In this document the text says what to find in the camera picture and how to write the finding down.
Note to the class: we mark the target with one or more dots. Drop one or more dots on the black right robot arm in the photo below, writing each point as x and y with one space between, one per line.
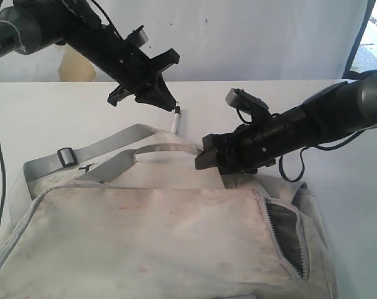
327 120

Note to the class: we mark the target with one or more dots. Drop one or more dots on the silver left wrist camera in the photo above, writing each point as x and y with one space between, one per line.
138 37

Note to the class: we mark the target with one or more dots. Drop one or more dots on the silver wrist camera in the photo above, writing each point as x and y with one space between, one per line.
247 103
138 37

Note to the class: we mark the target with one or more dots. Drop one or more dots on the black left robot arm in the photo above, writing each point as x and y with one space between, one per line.
27 27

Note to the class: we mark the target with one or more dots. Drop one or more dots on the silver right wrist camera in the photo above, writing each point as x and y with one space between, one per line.
247 103

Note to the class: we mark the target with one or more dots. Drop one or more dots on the black capped white marker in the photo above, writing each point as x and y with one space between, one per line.
176 120

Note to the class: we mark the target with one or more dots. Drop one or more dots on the white canvas backpack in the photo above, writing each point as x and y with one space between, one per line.
130 217

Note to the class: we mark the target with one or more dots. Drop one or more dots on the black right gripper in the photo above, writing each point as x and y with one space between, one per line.
250 147

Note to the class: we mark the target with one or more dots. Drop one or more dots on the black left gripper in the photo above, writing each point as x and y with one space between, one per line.
136 73

